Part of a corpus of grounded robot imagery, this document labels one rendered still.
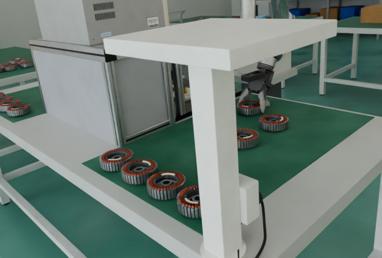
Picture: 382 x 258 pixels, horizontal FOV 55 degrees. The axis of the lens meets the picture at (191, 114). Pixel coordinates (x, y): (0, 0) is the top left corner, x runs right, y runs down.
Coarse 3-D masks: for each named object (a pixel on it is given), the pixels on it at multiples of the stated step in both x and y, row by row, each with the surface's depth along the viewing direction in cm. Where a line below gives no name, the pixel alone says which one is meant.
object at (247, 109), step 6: (240, 102) 162; (246, 102) 162; (252, 102) 162; (258, 102) 160; (240, 108) 157; (246, 108) 155; (252, 108) 155; (258, 108) 155; (246, 114) 156; (252, 114) 155
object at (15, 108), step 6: (0, 96) 211; (6, 96) 208; (0, 102) 200; (6, 102) 197; (12, 102) 198; (18, 102) 195; (0, 108) 191; (6, 108) 190; (12, 108) 186; (18, 108) 183; (24, 108) 184; (30, 108) 188; (12, 114) 182; (18, 114) 182; (24, 114) 184
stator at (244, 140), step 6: (240, 132) 133; (246, 132) 132; (252, 132) 130; (240, 138) 127; (246, 138) 126; (252, 138) 126; (258, 138) 128; (240, 144) 126; (246, 144) 126; (252, 144) 126
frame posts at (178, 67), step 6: (174, 66) 152; (180, 66) 152; (174, 72) 153; (180, 72) 153; (174, 78) 154; (180, 78) 154; (174, 84) 155; (180, 84) 155; (180, 90) 155; (180, 96) 155; (180, 102) 156; (180, 108) 157; (180, 114) 158
